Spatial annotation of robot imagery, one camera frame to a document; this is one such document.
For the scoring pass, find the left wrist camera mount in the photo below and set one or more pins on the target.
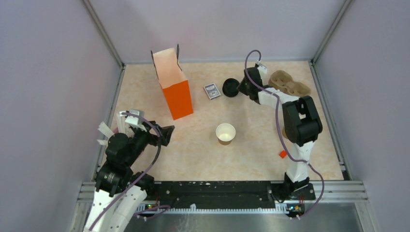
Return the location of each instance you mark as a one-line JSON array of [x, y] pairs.
[[126, 121]]

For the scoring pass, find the single brown paper cup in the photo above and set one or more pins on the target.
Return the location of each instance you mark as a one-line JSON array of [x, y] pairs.
[[225, 133]]

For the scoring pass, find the brown pulp cup carrier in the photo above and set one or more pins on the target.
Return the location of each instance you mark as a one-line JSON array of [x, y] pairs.
[[284, 82]]

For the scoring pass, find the white plastic stirrers bundle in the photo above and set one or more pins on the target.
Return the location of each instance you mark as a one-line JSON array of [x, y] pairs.
[[108, 133]]

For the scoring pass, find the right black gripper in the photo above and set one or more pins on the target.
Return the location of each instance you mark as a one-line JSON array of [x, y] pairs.
[[241, 88]]

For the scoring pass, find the stack of black lids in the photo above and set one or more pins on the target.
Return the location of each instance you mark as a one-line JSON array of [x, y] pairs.
[[230, 86]]

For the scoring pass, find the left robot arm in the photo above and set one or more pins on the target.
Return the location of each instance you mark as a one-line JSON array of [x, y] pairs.
[[118, 190]]

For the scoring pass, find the playing card box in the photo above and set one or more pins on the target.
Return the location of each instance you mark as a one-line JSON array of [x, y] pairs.
[[212, 91]]

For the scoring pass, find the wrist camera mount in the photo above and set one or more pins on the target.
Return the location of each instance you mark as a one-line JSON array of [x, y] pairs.
[[126, 121], [263, 70]]

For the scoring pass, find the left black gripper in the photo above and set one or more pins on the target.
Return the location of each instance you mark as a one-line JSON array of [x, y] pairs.
[[154, 139]]

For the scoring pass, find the orange paper bag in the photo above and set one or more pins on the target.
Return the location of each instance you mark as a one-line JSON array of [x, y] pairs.
[[173, 82]]

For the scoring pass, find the small red cube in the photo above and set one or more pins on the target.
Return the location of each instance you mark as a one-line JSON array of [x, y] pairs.
[[283, 154]]

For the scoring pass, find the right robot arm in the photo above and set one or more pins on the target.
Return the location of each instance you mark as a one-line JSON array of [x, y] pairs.
[[301, 123]]

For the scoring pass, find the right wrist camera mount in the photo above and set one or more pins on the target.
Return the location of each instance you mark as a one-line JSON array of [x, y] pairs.
[[263, 70]]

